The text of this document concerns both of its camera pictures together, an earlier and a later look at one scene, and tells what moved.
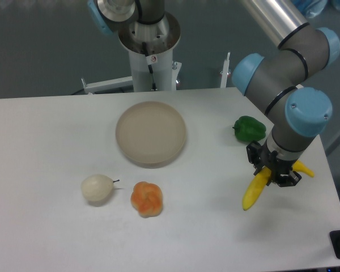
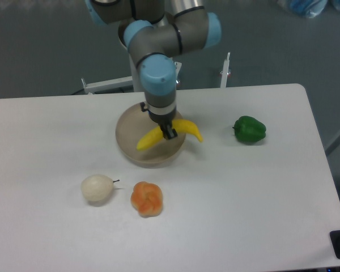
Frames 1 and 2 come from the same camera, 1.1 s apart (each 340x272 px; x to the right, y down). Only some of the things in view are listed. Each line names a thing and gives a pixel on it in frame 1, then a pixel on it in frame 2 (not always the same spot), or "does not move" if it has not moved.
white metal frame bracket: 122,82 does not move
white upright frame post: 225,71 does not move
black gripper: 281,173 -> 162,119
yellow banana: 261,177 -> 156,136
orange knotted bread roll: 147,199 does not move
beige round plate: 150,133 does not move
